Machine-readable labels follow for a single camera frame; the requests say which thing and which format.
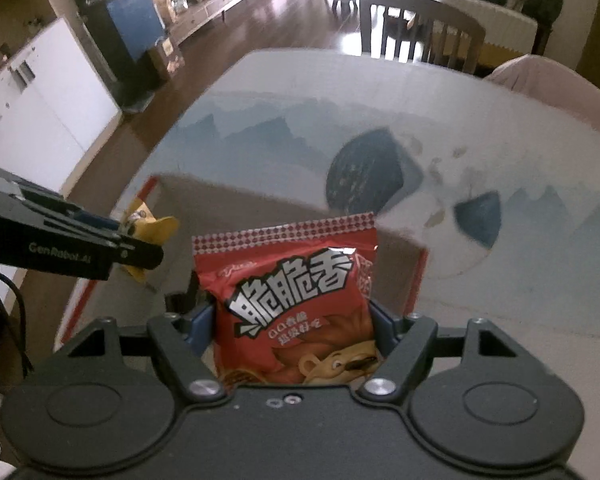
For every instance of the cardboard box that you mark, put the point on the cardboard box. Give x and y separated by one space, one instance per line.
260 205

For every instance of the white cabinet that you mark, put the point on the white cabinet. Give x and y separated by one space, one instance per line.
40 105

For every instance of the black cabinet with blue front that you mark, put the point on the black cabinet with blue front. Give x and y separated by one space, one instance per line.
125 30

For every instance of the yellow snack packet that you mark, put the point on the yellow snack packet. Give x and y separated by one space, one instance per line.
150 227

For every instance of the small wooden stool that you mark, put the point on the small wooden stool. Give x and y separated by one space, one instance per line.
344 0

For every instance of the red snack packet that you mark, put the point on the red snack packet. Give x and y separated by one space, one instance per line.
300 310

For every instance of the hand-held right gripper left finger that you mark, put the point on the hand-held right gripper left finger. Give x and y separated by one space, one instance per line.
202 330

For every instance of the wooden television cabinet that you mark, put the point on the wooden television cabinet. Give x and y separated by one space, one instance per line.
215 5

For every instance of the brown paper bag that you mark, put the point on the brown paper bag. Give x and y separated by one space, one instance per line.
167 57

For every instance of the printed tablecloth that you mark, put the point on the printed tablecloth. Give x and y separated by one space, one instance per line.
505 210

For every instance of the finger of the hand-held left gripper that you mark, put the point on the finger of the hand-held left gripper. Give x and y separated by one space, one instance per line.
97 222
140 255

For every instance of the dark wooden chair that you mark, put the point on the dark wooden chair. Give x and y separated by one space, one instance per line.
420 20

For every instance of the pink upholstered chair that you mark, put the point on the pink upholstered chair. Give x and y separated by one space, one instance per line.
555 90

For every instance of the beige sofa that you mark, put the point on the beige sofa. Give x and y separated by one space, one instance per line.
485 25

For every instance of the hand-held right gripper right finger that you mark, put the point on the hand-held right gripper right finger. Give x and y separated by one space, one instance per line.
382 330

